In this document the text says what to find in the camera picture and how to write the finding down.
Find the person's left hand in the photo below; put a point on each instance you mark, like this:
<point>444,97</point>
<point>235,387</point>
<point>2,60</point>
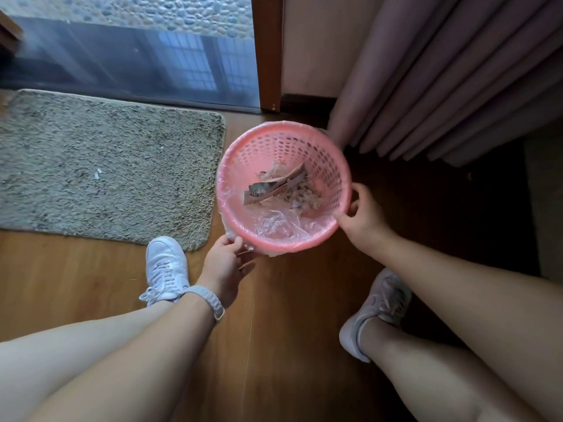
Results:
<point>224,268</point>

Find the person's right hand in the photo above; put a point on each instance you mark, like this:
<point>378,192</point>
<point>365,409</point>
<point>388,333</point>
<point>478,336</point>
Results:
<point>365,219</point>

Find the clear plastic trash bag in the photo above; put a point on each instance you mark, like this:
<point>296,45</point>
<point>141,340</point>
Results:
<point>272,224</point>

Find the pink plastic waste basket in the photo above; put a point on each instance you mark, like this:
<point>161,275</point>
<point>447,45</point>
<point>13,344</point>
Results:
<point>325,162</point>

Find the person's right forearm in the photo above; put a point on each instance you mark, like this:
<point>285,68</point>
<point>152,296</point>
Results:
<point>484,312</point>

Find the person's left forearm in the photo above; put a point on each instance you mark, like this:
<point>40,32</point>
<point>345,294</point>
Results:
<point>145,369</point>

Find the person's white left shoe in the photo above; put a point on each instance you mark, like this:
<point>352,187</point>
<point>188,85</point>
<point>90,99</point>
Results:
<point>166,268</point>

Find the person's white shoe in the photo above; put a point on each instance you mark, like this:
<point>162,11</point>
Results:
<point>166,268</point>
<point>378,312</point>

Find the person's white right shoe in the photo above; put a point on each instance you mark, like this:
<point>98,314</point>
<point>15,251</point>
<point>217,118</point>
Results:
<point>378,312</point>

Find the person's right leg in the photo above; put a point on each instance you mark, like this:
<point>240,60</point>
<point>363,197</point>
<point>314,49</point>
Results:
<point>431,382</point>

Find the person's leg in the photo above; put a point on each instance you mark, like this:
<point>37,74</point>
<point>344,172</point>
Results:
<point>431,382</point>
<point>53,360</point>

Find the person's left leg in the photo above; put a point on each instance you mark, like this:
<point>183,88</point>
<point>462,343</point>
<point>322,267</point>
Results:
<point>53,360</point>

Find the white band smartwatch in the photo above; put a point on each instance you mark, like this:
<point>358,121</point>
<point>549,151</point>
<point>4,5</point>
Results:
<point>206,297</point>

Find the grey shaggy floor mat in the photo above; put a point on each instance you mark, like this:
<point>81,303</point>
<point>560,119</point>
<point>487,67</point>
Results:
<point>110,171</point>

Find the pink curtain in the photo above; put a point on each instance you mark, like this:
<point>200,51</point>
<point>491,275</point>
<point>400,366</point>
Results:
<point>440,83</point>

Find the dark polished door threshold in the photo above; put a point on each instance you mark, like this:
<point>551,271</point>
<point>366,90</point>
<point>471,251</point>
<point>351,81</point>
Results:
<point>132,65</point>

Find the wooden balcony door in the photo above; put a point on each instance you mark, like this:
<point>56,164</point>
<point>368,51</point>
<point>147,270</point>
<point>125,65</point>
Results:
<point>8,32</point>

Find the wooden door frame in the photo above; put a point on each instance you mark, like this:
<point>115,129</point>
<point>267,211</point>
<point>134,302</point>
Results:
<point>267,52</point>

